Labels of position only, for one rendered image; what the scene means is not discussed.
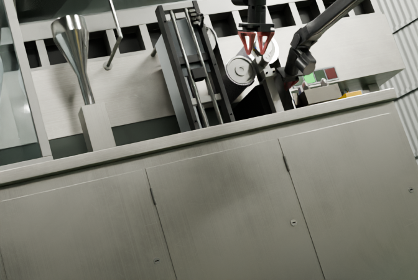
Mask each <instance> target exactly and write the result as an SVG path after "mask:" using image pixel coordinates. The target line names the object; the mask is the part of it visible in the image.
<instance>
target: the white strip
mask: <svg viewBox="0 0 418 280"><path fill-rule="evenodd" d="M156 53H157V54H158V57H159V61H160V65H161V67H162V71H163V74H164V78H165V81H166V84H167V88H168V91H169V94H170V98H171V100H172V104H173V107H174V111H175V114H176V117H177V121H178V124H179V127H180V131H181V133H184V132H188V131H191V129H190V126H189V123H188V119H187V115H186V113H185V109H184V107H183V103H182V99H181V97H180V93H179V89H178V86H177V83H176V80H175V77H174V73H173V70H172V66H171V64H170V60H169V56H168V54H167V50H166V47H165V44H164V40H163V37H162V35H161V36H160V37H159V40H158V41H157V43H156V45H155V47H154V49H153V51H152V52H151V57H154V56H155V55H156ZM184 78H185V81H186V84H187V88H188V92H189V94H190V97H191V99H192V98H193V96H192V93H191V91H190V87H189V84H188V80H187V77H184ZM193 108H194V110H195V114H196V117H197V120H198V124H199V127H200V129H202V125H201V122H200V119H199V117H198V113H197V109H196V107H195V106H194V107H193Z"/></svg>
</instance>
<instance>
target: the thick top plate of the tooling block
mask: <svg viewBox="0 0 418 280"><path fill-rule="evenodd" d="M341 96H342V95H341V92H340V89H339V86H338V84H334V85H329V86H323V87H319V88H313V89H309V90H304V91H303V92H302V93H301V94H300V95H299V98H300V102H301V105H299V106H298V107H296V108H301V107H305V106H311V105H316V104H320V103H325V102H329V101H334V100H337V99H339V98H340V97H341Z"/></svg>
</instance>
